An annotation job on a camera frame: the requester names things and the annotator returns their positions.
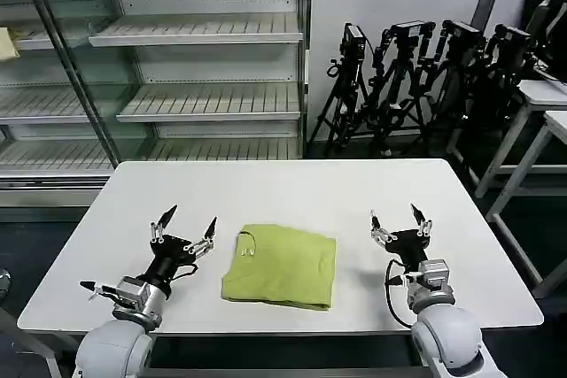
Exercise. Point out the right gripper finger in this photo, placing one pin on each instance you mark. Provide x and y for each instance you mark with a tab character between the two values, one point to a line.
375	221
418	213

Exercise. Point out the yellow-green shirt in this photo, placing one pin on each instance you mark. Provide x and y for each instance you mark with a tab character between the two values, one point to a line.
283	267

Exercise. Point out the grey round object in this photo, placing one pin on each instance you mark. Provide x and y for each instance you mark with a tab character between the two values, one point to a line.
4	285

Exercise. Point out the white display shelf unit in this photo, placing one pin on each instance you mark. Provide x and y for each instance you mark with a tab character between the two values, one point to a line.
199	97

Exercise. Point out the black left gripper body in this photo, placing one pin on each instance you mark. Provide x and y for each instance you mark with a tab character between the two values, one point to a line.
170	252

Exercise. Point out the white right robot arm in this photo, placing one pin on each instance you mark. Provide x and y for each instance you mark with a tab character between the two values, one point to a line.
443	334

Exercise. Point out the black computer monitor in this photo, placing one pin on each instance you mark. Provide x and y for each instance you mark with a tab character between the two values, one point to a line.
540	15

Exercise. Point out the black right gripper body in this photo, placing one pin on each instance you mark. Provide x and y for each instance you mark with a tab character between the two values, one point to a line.
407	247

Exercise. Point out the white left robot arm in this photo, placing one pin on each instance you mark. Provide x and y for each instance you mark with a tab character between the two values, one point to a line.
115	347

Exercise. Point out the white side table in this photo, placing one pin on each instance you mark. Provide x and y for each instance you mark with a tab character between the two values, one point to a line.
529	161
542	94

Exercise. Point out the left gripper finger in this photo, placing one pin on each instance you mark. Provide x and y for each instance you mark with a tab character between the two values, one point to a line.
211	229
167	215

